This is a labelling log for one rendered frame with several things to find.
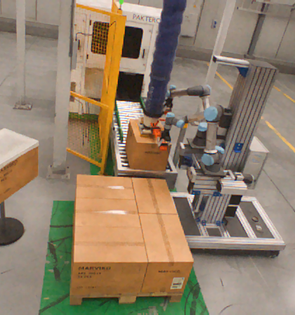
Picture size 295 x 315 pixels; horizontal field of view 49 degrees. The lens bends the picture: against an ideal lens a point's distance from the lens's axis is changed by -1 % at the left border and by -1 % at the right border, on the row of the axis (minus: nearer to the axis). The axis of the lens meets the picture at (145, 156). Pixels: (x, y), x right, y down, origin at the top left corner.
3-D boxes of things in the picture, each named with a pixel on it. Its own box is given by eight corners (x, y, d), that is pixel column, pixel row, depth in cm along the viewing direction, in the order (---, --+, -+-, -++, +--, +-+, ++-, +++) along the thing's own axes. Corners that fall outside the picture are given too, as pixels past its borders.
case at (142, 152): (124, 146, 422) (128, 118, 402) (154, 148, 432) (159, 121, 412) (131, 172, 372) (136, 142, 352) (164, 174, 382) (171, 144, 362)
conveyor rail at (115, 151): (105, 104, 568) (107, 94, 559) (108, 105, 569) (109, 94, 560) (115, 183, 375) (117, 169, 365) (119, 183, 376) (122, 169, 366)
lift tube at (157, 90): (142, 109, 379) (159, 15, 327) (159, 111, 383) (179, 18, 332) (145, 117, 360) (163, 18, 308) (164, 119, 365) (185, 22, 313)
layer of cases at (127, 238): (74, 202, 372) (76, 174, 352) (158, 206, 394) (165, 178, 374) (70, 294, 271) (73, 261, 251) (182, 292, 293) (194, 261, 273)
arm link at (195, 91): (196, 96, 339) (164, 99, 377) (203, 95, 346) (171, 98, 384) (195, 85, 337) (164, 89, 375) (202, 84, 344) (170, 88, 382)
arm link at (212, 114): (219, 163, 300) (223, 105, 280) (211, 168, 290) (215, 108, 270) (207, 160, 308) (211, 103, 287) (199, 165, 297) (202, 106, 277)
